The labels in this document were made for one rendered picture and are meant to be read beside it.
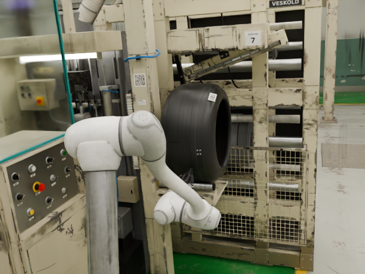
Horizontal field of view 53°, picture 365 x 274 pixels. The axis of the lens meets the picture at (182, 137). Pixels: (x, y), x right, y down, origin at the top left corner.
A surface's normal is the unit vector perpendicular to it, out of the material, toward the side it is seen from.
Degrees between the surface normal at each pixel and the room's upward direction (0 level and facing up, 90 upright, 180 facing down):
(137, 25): 90
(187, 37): 90
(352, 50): 90
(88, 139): 78
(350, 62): 90
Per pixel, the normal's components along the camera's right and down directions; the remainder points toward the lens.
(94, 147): -0.05, 0.01
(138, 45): -0.33, 0.27
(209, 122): 0.40, -0.15
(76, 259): 0.94, 0.03
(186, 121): -0.32, -0.19
